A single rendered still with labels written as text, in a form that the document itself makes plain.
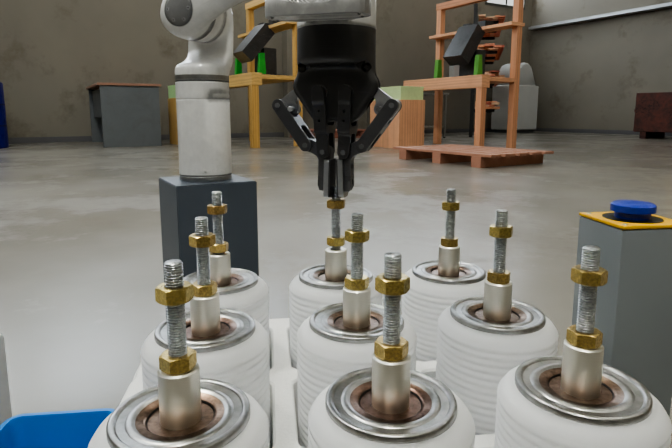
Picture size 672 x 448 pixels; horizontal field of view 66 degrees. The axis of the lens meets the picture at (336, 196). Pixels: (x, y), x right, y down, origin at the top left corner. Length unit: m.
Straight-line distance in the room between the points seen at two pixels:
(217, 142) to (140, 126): 6.23
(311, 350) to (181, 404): 0.13
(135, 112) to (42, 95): 1.97
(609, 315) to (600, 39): 12.08
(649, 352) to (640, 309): 0.05
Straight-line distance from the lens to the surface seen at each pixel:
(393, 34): 10.93
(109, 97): 7.10
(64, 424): 0.63
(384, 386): 0.31
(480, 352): 0.43
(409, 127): 6.38
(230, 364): 0.39
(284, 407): 0.46
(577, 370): 0.35
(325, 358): 0.40
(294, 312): 0.53
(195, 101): 0.92
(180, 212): 0.89
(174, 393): 0.30
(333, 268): 0.53
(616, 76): 12.30
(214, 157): 0.92
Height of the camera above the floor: 0.42
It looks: 9 degrees down
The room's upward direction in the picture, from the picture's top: straight up
